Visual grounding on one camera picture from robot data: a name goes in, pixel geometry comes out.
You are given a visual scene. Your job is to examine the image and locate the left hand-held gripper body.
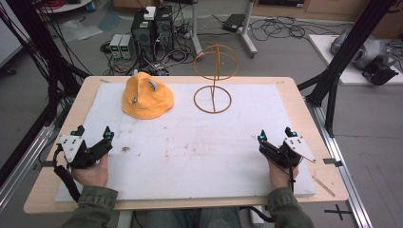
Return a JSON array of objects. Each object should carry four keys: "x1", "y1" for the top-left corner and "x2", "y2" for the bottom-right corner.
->
[{"x1": 59, "y1": 134, "x2": 113, "y2": 169}]

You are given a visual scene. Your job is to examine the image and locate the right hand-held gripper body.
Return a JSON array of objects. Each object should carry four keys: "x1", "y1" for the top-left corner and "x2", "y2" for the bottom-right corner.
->
[{"x1": 258, "y1": 136, "x2": 317, "y2": 169}]

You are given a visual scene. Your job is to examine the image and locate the yellow bucket hat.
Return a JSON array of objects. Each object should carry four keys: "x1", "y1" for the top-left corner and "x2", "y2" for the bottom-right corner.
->
[{"x1": 122, "y1": 71, "x2": 176, "y2": 121}]

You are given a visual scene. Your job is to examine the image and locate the orange wire hat stand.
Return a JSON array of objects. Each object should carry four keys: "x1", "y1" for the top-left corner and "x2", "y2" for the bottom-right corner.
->
[{"x1": 192, "y1": 44, "x2": 240, "y2": 114}]

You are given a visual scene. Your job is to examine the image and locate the person's left hand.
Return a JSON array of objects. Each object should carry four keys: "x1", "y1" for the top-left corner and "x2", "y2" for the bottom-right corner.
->
[{"x1": 71, "y1": 153, "x2": 109, "y2": 188}]

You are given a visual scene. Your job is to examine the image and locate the person's right hand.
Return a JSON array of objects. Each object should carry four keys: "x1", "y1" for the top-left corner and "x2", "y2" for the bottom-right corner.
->
[{"x1": 267, "y1": 158, "x2": 299, "y2": 190}]

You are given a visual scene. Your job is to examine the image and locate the wooden table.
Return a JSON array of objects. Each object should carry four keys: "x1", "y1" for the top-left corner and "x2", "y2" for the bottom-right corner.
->
[{"x1": 23, "y1": 75, "x2": 350, "y2": 215}]

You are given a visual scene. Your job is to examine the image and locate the wooden stick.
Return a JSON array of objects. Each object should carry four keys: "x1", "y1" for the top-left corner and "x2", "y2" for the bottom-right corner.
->
[{"x1": 312, "y1": 175, "x2": 336, "y2": 198}]

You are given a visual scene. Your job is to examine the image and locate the white table mat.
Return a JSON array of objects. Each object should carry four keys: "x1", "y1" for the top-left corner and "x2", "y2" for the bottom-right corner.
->
[{"x1": 54, "y1": 81, "x2": 317, "y2": 203}]

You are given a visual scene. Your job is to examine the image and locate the grey power supply unit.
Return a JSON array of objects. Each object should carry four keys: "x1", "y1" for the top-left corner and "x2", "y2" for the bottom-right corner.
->
[
  {"x1": 108, "y1": 33, "x2": 124, "y2": 59},
  {"x1": 119, "y1": 34, "x2": 135, "y2": 60}
]

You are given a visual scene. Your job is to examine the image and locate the white board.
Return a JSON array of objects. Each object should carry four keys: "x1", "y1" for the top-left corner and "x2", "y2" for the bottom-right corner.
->
[{"x1": 308, "y1": 33, "x2": 403, "y2": 86}]

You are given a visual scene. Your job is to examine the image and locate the person's legs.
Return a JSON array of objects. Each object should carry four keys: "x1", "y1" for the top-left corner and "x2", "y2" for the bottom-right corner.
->
[{"x1": 145, "y1": 207, "x2": 242, "y2": 228}]

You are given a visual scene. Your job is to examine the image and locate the black device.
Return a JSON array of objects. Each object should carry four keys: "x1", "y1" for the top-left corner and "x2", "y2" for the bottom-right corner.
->
[{"x1": 361, "y1": 55, "x2": 400, "y2": 86}]

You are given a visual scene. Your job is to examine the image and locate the grey helmet device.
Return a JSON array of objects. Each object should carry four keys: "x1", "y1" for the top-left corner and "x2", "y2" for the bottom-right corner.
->
[{"x1": 330, "y1": 28, "x2": 391, "y2": 71}]

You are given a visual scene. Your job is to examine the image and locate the black computer tower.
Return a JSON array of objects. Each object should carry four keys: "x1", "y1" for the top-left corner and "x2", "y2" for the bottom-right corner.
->
[{"x1": 130, "y1": 5, "x2": 175, "y2": 62}]

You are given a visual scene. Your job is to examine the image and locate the grey metal stand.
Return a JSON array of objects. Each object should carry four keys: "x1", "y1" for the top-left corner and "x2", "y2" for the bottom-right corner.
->
[{"x1": 189, "y1": 0, "x2": 259, "y2": 59}]

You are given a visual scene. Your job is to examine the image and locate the black flat box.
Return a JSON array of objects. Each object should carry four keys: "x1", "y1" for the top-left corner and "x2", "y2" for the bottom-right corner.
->
[{"x1": 221, "y1": 13, "x2": 247, "y2": 33}]

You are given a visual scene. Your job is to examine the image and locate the white power adapter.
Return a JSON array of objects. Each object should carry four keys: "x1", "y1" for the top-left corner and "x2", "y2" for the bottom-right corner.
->
[{"x1": 143, "y1": 6, "x2": 158, "y2": 22}]

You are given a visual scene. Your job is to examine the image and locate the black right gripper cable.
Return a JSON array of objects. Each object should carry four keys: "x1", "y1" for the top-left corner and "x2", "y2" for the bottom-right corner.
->
[{"x1": 283, "y1": 155, "x2": 296, "y2": 195}]

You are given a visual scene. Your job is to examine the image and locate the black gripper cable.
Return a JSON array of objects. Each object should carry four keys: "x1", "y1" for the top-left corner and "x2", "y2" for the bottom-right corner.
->
[
  {"x1": 52, "y1": 143, "x2": 82, "y2": 203},
  {"x1": 283, "y1": 155, "x2": 296, "y2": 195}
]

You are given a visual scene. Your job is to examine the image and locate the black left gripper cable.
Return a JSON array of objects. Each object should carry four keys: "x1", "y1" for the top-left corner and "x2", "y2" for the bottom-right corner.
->
[{"x1": 52, "y1": 143, "x2": 82, "y2": 203}]

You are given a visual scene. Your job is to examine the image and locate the aluminium rail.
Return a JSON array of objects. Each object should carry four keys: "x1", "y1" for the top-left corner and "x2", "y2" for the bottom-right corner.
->
[
  {"x1": 0, "y1": 124, "x2": 58, "y2": 212},
  {"x1": 305, "y1": 98, "x2": 374, "y2": 228}
]

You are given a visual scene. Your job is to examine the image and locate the black metal frame strut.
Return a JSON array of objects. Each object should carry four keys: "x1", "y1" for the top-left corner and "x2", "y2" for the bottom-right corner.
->
[
  {"x1": 297, "y1": 0, "x2": 398, "y2": 138},
  {"x1": 0, "y1": 0, "x2": 91, "y2": 188}
]

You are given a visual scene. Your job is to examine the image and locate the tangle of black floor cables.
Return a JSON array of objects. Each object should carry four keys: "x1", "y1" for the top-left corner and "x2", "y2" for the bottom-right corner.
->
[{"x1": 248, "y1": 16, "x2": 341, "y2": 42}]

